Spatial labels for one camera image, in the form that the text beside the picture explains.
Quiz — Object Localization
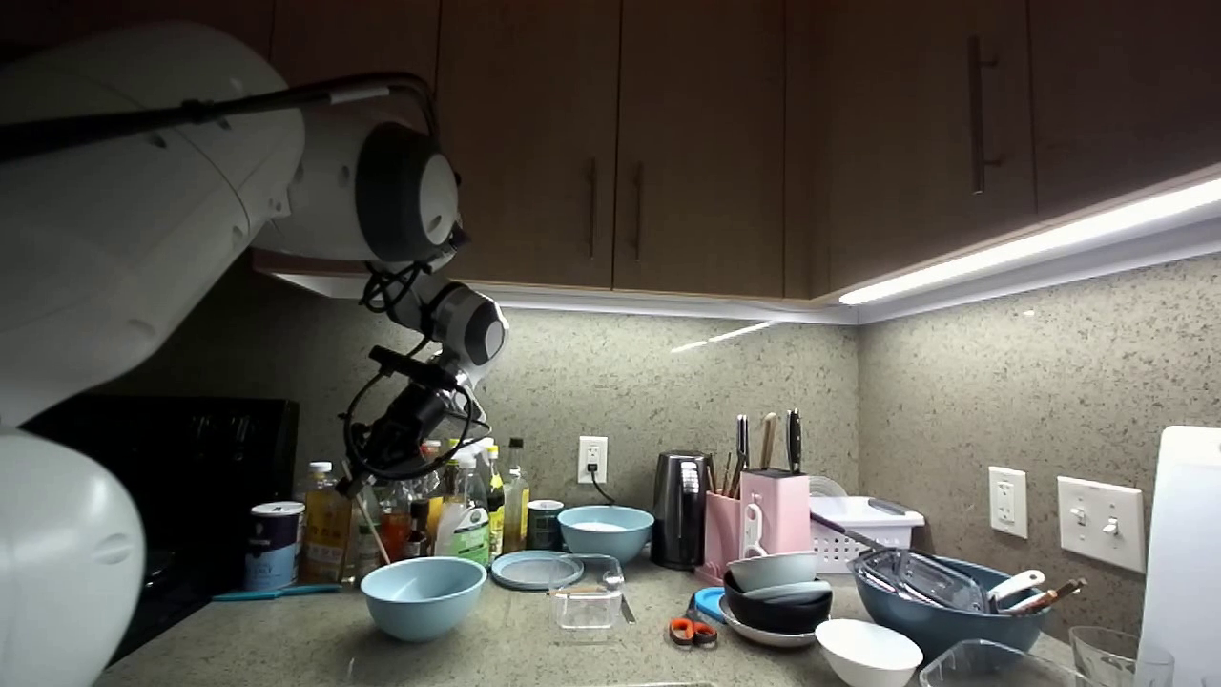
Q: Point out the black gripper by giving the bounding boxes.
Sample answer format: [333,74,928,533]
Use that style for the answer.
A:
[338,372,484,481]

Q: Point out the wooden chopstick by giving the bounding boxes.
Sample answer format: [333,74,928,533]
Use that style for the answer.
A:
[354,486,386,571]

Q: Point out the light blue front bowl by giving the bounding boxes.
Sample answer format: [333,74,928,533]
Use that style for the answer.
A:
[359,559,488,645]

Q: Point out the light blue bowl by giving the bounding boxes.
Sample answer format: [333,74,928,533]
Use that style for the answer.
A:
[359,559,488,645]
[555,504,652,560]

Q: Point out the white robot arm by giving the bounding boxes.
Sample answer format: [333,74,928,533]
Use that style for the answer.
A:
[0,24,508,687]

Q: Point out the light blue rear bowl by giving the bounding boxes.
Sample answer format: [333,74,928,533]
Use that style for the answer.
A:
[555,504,652,560]

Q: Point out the small white bowl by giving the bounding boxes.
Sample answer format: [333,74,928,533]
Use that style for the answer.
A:
[815,617,922,687]

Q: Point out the dark blue utensil bowl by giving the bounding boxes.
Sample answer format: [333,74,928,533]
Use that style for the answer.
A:
[849,551,1044,657]

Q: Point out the yellow cap bottle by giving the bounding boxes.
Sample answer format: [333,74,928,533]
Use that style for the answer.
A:
[503,438,530,551]

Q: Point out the white salt canister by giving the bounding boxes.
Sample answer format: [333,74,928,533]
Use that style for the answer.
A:
[244,500,306,590]

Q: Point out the light blue plate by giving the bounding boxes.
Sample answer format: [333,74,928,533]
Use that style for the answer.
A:
[488,551,583,590]

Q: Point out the clear glass container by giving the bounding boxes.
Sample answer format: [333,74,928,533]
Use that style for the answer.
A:
[549,555,627,636]

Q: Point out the black electric kettle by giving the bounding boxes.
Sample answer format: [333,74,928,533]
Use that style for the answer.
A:
[652,449,714,567]

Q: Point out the blue silicone lid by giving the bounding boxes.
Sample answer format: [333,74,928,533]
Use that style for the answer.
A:
[694,589,723,622]

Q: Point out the pink knife block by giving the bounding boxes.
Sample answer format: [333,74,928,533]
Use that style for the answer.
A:
[698,407,812,580]

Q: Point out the stacked grey black bowls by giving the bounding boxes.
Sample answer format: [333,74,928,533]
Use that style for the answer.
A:
[723,555,831,635]

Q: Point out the white dish basket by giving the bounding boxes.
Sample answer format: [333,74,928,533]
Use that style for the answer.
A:
[807,497,922,571]

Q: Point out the under cabinet light strip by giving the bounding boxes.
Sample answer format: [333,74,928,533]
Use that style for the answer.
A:
[834,165,1221,321]

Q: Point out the white wall outlet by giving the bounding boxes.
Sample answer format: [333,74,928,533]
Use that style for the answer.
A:
[576,434,609,486]

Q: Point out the orange handled scissors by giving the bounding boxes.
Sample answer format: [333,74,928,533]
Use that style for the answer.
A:
[667,615,716,648]

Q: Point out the white light switch plate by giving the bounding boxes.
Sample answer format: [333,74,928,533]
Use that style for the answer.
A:
[1056,478,1144,571]

